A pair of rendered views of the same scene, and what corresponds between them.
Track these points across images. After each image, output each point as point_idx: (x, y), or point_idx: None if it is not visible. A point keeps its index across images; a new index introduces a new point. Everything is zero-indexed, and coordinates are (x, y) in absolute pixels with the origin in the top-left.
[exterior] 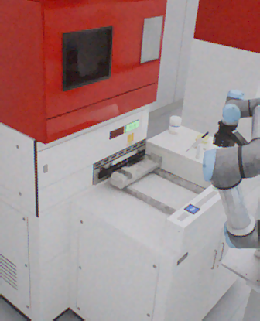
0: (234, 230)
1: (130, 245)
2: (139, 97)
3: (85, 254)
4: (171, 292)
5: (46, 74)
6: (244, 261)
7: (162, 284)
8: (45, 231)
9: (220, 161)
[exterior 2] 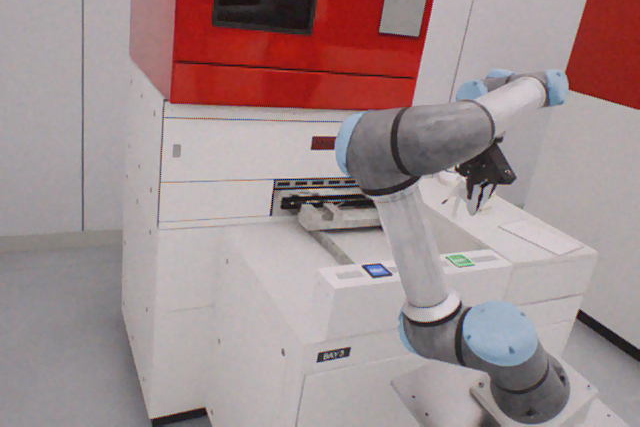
0: (411, 308)
1: (264, 308)
2: (373, 92)
3: (225, 319)
4: (303, 413)
5: None
6: (441, 393)
7: (288, 389)
8: (168, 257)
9: (363, 126)
